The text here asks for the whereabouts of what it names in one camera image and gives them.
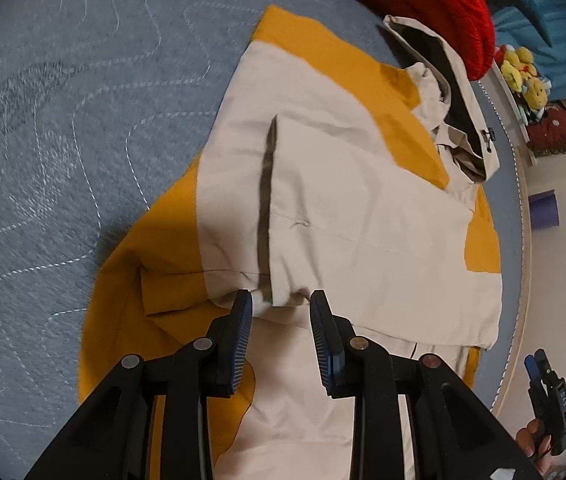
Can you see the red knitted cloth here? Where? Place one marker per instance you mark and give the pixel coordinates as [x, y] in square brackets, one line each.
[438, 10]

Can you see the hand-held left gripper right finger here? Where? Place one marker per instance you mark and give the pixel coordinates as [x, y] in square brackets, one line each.
[321, 345]

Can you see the yellow plush toy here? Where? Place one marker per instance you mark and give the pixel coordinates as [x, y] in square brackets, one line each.
[535, 92]
[517, 64]

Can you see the purple box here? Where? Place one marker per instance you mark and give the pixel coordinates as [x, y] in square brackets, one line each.
[544, 209]

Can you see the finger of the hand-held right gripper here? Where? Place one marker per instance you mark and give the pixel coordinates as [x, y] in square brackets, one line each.
[531, 372]

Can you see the dark red cushion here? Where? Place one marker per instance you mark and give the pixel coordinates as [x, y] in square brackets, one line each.
[555, 130]

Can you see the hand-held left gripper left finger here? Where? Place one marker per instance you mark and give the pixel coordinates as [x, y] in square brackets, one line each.
[241, 345]

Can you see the grey-blue round rug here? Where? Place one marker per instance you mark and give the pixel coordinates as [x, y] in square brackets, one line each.
[63, 160]

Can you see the beige and yellow jacket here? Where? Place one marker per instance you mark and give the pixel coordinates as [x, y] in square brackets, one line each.
[353, 200]

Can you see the person's right hand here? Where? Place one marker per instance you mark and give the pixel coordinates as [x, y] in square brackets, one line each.
[530, 440]

